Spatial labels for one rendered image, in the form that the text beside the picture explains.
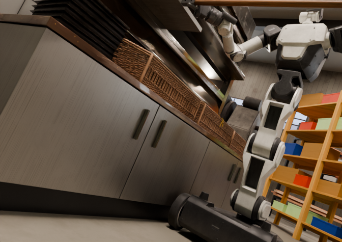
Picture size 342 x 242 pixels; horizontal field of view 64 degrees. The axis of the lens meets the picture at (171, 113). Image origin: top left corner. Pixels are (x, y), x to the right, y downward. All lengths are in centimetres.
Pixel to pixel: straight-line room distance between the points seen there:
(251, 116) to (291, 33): 510
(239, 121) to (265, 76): 394
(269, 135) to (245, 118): 515
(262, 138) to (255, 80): 880
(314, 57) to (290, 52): 14
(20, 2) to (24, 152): 75
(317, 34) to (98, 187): 142
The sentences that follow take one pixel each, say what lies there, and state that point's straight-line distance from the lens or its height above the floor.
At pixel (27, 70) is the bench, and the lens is 86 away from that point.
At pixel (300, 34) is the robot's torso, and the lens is 183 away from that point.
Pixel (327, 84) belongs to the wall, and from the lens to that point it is 987.
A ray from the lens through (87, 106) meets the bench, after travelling 98.
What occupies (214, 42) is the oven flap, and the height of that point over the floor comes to 138.
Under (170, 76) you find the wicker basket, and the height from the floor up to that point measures 71.
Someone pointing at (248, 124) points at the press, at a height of 177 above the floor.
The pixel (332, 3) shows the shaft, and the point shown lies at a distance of 139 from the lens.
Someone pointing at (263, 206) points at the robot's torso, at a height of 31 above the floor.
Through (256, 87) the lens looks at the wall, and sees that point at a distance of 1025.
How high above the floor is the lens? 35
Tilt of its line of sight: 8 degrees up
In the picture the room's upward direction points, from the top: 23 degrees clockwise
